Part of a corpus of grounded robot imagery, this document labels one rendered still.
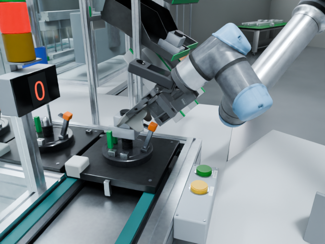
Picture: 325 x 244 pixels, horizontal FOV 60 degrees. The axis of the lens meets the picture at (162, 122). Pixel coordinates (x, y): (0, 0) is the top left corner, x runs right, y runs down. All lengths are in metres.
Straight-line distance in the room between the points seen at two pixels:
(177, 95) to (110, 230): 0.33
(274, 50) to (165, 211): 0.46
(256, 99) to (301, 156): 0.57
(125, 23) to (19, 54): 0.44
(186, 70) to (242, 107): 0.15
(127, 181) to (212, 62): 0.33
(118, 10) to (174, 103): 0.40
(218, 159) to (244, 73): 0.48
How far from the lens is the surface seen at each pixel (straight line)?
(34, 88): 0.59
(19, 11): 0.57
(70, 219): 0.69
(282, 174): 0.97
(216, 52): 0.59
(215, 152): 1.03
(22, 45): 0.57
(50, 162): 0.80
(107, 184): 0.70
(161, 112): 0.67
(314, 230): 0.74
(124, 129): 0.73
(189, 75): 0.61
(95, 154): 0.80
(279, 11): 10.14
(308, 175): 1.00
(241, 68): 0.58
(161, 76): 0.65
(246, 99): 0.56
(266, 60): 0.74
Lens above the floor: 1.37
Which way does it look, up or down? 24 degrees down
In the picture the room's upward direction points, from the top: straight up
